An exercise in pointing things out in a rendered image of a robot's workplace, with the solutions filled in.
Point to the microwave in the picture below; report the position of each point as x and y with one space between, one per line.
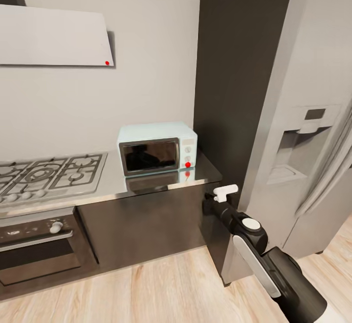
156 147

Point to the oven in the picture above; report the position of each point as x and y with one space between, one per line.
43 247

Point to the range hood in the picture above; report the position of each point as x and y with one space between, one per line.
48 36

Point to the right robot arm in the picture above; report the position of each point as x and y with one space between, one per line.
280 275

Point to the burner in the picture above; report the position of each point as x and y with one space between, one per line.
26 181

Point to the fridge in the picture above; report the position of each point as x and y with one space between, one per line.
273 114

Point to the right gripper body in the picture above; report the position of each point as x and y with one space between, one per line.
212 206

